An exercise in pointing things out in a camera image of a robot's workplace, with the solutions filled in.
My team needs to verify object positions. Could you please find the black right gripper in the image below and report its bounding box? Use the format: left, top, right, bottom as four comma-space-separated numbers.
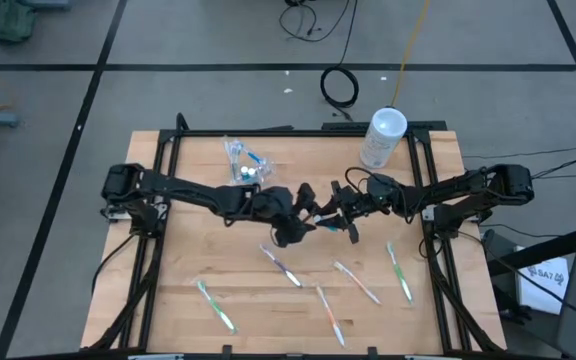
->
315, 174, 402, 246

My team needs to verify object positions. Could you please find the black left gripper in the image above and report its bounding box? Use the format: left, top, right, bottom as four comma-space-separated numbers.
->
257, 183, 320, 249

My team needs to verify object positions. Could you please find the orange toothbrush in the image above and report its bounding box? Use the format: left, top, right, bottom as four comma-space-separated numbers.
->
314, 285, 348, 349
332, 260, 383, 306

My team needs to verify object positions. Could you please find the green toothbrush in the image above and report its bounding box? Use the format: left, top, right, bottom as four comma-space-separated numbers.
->
195, 279, 239, 336
385, 240, 416, 307

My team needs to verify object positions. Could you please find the clear plastic bag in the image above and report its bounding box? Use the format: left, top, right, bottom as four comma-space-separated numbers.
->
221, 135, 278, 187

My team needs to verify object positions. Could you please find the white wipes canister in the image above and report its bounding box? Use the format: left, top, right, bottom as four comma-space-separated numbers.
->
358, 106, 409, 170

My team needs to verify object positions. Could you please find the black beam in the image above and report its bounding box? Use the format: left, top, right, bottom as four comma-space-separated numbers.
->
485, 219, 576, 279

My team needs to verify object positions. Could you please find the white printed box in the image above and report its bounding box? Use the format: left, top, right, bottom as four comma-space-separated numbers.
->
514, 244, 572, 316

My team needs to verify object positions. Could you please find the green bag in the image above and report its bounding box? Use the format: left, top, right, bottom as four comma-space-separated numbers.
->
0, 0, 39, 44

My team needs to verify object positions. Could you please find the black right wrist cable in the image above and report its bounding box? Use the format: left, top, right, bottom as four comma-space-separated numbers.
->
343, 166, 385, 190

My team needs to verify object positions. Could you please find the black aluminium table frame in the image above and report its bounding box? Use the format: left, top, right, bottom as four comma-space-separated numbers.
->
85, 112, 507, 354

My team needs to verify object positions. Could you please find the black coiled cable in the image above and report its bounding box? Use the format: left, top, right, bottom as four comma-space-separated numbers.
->
319, 0, 362, 123

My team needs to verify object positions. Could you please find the black looped cable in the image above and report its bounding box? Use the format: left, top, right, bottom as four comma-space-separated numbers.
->
277, 0, 352, 44

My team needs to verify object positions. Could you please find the yellow cable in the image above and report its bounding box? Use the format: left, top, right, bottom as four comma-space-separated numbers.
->
390, 0, 432, 109

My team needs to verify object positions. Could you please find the thin black cable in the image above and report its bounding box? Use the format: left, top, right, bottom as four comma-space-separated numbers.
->
462, 144, 576, 161

